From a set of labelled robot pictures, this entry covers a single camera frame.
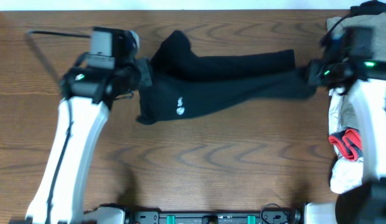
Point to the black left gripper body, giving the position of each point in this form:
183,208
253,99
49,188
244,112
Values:
134,74

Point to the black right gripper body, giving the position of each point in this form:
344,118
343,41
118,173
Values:
327,73

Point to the black t-shirt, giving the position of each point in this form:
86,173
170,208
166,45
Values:
187,86

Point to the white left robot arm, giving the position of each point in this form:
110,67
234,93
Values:
88,95

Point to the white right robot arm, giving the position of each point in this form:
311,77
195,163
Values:
367,202

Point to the white garment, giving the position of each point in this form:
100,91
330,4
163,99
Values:
345,175

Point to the khaki folded garment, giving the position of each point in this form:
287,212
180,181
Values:
365,69

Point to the red and black garment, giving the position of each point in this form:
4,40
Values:
348,144

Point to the black garment at corner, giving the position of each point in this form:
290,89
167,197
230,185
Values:
368,8

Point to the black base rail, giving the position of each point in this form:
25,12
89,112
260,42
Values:
271,213

